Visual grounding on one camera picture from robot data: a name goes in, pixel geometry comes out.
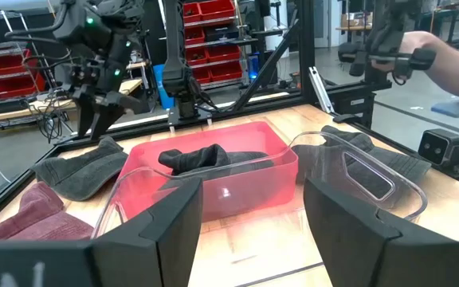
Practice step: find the dark grey hat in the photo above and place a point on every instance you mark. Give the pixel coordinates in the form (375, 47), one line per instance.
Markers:
(201, 157)
(82, 171)
(406, 163)

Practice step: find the grey metal shelving unit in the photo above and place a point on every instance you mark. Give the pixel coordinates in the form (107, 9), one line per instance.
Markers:
(237, 24)

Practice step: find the person's hand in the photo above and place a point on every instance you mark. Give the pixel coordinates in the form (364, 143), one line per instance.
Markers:
(410, 40)

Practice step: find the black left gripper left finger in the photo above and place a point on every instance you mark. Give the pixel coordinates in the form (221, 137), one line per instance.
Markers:
(154, 247)

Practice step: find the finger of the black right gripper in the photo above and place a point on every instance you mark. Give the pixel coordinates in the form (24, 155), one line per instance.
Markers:
(84, 117)
(108, 113)

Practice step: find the clear plastic bin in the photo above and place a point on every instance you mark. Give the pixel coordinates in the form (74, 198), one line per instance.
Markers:
(402, 199)

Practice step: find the silver aluminium bracket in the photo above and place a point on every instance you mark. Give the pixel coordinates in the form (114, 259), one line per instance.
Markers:
(320, 89)

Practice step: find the black aluminium frame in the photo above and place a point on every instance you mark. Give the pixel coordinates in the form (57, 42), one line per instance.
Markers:
(306, 48)

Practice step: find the black camera on mount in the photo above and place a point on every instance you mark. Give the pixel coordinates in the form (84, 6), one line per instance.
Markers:
(438, 145)

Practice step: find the wooden desk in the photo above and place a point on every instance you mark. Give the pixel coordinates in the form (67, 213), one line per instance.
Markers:
(132, 84)
(136, 65)

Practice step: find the red plastic bin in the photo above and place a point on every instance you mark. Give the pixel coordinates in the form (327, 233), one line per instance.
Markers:
(253, 191)

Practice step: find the red storage bin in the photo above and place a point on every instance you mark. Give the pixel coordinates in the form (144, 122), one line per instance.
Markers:
(191, 12)
(8, 64)
(14, 85)
(215, 8)
(225, 71)
(223, 52)

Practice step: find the blue container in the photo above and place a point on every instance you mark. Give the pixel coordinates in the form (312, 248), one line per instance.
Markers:
(159, 85)

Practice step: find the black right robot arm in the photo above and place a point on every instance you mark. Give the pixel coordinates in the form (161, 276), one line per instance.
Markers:
(175, 60)

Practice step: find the person's forearm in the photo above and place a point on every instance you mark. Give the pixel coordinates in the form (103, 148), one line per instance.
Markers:
(456, 71)

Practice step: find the black flat box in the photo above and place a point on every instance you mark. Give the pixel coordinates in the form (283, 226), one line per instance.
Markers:
(4, 105)

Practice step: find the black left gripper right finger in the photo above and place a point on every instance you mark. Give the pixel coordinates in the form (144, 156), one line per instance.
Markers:
(345, 239)

